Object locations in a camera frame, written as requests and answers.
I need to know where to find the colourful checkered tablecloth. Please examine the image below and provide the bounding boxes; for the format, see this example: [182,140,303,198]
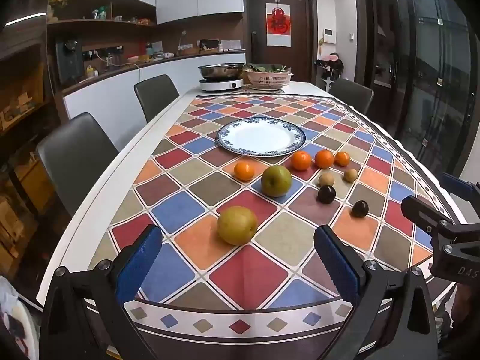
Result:
[88,92,466,360]

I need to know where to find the yellow pear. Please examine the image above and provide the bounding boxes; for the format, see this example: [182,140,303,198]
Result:
[217,206,258,246]

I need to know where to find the white counter cabinet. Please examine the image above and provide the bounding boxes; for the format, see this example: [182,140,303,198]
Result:
[61,50,247,151]

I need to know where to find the person's right forearm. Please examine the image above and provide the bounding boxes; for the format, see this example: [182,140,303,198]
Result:
[450,283,480,331]

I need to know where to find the black countertop appliance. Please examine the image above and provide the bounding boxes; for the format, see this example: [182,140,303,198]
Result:
[55,38,85,85]

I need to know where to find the green pear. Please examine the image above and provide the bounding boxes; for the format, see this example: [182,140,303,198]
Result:
[261,165,293,197]

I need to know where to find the pink plastic colander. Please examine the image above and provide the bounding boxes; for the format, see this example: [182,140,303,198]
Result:
[244,69,294,90]

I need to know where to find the dark brown door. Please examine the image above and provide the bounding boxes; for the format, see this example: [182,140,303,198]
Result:
[242,0,320,83]

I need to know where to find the cluttered white stand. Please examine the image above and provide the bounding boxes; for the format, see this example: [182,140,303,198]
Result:
[314,52,344,91]

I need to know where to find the white induction cooker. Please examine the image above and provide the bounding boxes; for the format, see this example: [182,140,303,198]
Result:
[198,78,245,92]

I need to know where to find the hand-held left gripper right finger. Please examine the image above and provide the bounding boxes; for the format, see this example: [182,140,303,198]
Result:
[314,225,439,360]

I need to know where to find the stainless steel pot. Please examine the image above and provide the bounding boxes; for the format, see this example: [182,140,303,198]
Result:
[197,62,247,81]

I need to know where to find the red and white wall poster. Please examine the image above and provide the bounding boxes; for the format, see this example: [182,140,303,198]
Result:
[266,2,293,48]

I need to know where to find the grey dining chair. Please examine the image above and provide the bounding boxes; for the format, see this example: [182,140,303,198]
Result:
[330,78,375,115]
[37,112,121,218]
[133,74,181,123]

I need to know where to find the green leafy vegetables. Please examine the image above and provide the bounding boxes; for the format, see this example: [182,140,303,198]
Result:
[245,63,292,74]

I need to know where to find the blue rimmed white plate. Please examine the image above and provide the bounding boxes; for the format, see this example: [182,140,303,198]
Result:
[216,117,307,157]

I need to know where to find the glass sliding door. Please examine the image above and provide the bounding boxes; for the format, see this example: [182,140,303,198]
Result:
[356,0,474,181]

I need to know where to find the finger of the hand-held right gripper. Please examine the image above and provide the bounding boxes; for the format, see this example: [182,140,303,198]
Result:
[441,173,480,202]
[400,195,457,249]

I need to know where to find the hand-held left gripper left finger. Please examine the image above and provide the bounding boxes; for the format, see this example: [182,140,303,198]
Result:
[39,225,164,360]

